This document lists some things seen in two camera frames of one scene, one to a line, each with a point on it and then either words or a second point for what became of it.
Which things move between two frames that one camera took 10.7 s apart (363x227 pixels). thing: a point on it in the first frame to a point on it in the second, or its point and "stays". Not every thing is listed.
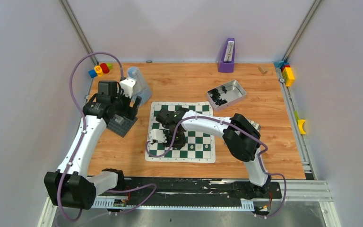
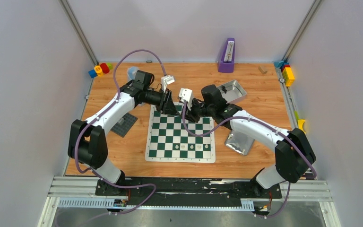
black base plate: [190, 191] stays
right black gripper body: [180, 139] to [200, 110]
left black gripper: [131, 110] to [165, 101]
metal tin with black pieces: [225, 94] stays
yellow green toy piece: [300, 122] stays
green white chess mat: [199, 146] stays
